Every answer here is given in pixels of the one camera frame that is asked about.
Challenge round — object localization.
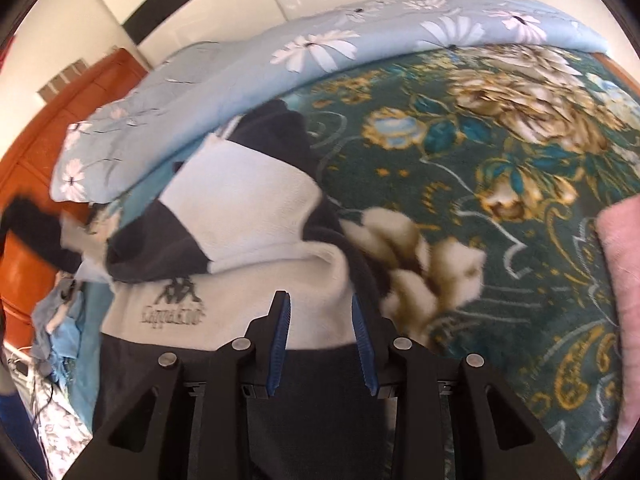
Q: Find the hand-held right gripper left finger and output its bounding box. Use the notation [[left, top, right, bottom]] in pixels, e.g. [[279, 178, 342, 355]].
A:
[[62, 290, 292, 480]]

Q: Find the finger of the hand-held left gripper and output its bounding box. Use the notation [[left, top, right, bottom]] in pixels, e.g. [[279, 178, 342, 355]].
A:
[[2, 195, 85, 273]]

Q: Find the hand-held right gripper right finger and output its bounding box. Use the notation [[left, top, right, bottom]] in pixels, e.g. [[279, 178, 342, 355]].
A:
[[351, 293, 581, 480]]

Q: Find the navy and white jacket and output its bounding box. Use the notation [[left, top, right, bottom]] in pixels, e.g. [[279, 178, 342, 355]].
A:
[[60, 100, 401, 480]]

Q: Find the pink fluffy garment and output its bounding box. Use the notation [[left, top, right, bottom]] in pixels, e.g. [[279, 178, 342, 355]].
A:
[[595, 195, 640, 466]]

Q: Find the orange wooden headboard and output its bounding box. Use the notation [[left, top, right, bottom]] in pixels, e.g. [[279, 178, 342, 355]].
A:
[[0, 49, 151, 341]]

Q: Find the blue denim garment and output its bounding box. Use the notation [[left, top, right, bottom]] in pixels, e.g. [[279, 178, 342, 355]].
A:
[[32, 280, 83, 386]]

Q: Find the teal floral blanket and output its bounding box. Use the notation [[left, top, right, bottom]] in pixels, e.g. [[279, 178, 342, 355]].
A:
[[72, 45, 640, 480]]

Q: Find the white floral sheet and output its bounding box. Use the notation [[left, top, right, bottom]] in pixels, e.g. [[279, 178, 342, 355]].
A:
[[30, 385, 96, 461]]

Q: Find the light blue floral quilt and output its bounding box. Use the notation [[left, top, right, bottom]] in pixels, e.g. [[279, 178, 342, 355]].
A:
[[50, 0, 608, 206]]

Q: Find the wall switch panel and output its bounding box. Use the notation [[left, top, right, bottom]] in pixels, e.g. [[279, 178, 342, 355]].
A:
[[37, 59, 90, 103]]

